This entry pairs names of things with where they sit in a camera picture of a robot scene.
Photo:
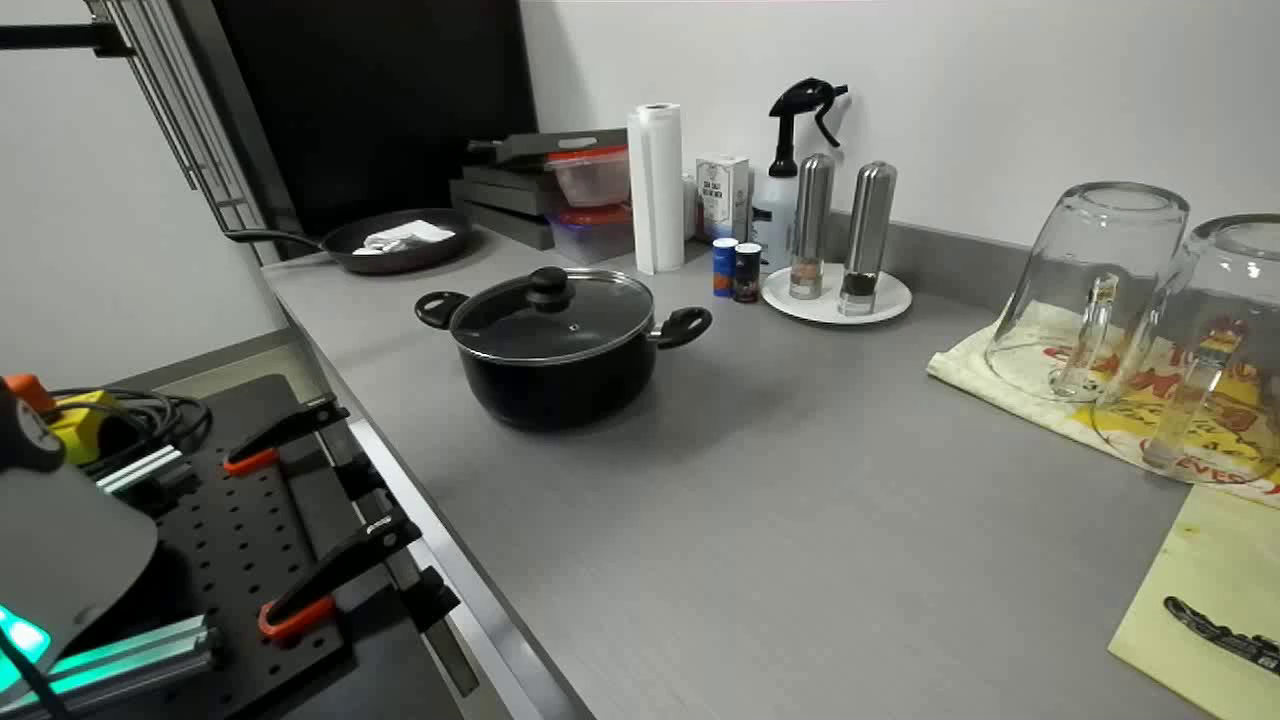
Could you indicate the glass pot lid black knob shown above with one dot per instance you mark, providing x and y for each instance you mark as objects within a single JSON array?
[{"x": 592, "y": 320}]

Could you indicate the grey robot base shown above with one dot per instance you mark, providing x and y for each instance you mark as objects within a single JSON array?
[{"x": 67, "y": 547}]

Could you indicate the black cooking pot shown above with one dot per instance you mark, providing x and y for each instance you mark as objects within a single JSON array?
[{"x": 562, "y": 394}]

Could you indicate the small blue spice jar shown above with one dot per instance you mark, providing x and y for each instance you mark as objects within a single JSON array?
[{"x": 724, "y": 270}]

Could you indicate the small dark spice jar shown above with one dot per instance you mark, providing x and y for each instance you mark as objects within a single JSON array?
[{"x": 748, "y": 276}]

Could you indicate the white paper towel roll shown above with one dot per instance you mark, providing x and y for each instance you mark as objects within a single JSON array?
[{"x": 656, "y": 187}]

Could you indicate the small white carton box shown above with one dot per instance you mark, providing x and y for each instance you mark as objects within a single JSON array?
[{"x": 721, "y": 196}]

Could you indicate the grey metal tray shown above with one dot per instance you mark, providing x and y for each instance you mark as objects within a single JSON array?
[
  {"x": 507, "y": 190},
  {"x": 501, "y": 225},
  {"x": 535, "y": 147}
]

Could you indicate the spray bottle black trigger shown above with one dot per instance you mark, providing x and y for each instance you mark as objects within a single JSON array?
[{"x": 776, "y": 202}]

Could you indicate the steel pepper grinder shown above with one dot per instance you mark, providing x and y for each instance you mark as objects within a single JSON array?
[
  {"x": 870, "y": 234},
  {"x": 809, "y": 221}
]

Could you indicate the black frying pan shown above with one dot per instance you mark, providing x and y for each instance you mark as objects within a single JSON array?
[{"x": 443, "y": 254}]

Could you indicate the round white plate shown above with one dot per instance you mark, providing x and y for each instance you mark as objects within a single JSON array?
[{"x": 891, "y": 307}]

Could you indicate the white crumpled cloth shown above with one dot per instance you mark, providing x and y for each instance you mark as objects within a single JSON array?
[{"x": 402, "y": 237}]

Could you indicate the yellow red printed dish towel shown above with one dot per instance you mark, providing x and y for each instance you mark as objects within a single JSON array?
[{"x": 973, "y": 370}]

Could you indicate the black orange bar clamp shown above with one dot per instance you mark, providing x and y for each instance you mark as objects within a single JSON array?
[
  {"x": 285, "y": 431},
  {"x": 334, "y": 574}
]

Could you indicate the clear glass jug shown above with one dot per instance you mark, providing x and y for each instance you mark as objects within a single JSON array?
[{"x": 1103, "y": 280}]

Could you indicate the short aluminium profile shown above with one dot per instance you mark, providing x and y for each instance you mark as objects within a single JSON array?
[{"x": 143, "y": 471}]

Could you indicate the yellow connector box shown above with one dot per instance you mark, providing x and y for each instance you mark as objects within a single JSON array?
[{"x": 83, "y": 425}]

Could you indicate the plain yellow cloth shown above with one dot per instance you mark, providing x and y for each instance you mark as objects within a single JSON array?
[{"x": 1200, "y": 561}]

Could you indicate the aluminium extrusion bar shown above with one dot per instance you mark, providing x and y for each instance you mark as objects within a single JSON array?
[{"x": 120, "y": 659}]

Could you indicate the black orange emergency stop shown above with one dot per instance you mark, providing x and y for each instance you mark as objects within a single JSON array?
[{"x": 26, "y": 421}]

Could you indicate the small black utensil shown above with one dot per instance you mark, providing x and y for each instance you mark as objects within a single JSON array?
[{"x": 1222, "y": 638}]

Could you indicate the black wall panel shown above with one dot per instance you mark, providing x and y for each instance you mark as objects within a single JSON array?
[{"x": 384, "y": 92}]

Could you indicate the grey metal rail frame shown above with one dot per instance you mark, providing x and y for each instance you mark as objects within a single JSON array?
[{"x": 172, "y": 92}]

